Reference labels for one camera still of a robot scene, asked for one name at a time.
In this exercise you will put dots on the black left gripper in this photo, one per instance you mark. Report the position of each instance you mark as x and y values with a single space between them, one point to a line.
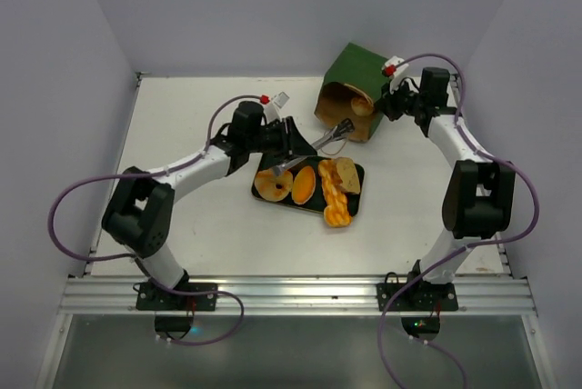
290 140

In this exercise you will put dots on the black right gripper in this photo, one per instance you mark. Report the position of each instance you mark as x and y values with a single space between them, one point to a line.
389 104

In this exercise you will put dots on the orange oval fake bread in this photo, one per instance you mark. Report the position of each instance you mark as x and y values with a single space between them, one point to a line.
304 185

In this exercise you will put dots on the round scored fake bun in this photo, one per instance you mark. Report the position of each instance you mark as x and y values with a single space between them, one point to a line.
361 106

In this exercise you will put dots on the metal serving tongs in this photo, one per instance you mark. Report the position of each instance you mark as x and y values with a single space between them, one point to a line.
339 132

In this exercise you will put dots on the orange ring fake bread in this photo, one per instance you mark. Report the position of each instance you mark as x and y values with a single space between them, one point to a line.
271 187

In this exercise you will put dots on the green paper bag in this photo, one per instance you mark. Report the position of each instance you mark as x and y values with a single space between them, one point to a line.
357 71

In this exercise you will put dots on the tan sliced fake bread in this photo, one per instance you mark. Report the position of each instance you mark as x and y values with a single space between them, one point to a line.
348 177

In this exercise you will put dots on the orange braided fake bread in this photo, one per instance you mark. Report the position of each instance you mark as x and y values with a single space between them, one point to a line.
335 213

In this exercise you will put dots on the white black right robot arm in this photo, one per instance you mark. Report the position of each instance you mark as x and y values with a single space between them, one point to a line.
479 198

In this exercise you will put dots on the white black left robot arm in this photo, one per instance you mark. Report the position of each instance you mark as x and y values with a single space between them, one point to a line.
138 216

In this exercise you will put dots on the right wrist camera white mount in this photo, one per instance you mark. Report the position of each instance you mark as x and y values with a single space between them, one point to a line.
394 70

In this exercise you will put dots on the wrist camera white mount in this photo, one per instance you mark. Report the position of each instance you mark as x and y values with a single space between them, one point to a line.
394 70
272 106

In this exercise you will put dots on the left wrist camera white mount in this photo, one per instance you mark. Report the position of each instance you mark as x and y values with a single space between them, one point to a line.
272 106

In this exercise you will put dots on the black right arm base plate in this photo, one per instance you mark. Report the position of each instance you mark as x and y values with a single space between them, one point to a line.
420 297

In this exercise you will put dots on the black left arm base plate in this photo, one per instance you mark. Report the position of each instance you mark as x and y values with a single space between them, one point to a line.
199 297

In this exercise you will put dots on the aluminium front mounting rail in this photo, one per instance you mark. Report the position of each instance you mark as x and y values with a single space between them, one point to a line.
298 296

